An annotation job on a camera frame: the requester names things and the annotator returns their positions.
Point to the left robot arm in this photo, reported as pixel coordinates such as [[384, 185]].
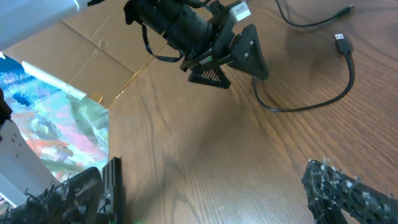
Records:
[[163, 18]]

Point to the brown cardboard sheet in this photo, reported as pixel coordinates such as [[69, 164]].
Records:
[[94, 51]]

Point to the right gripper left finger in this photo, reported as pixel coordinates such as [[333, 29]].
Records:
[[76, 200]]

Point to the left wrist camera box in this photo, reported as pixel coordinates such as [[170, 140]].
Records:
[[239, 11]]

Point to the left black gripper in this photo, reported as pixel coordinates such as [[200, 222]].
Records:
[[209, 44]]

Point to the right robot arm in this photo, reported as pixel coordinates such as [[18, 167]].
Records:
[[95, 195]]

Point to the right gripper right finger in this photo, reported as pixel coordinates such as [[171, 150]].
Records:
[[329, 192]]

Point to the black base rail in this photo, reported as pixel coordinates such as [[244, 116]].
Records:
[[111, 204]]

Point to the colourful patterned floor mat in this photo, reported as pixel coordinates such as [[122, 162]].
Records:
[[53, 133]]

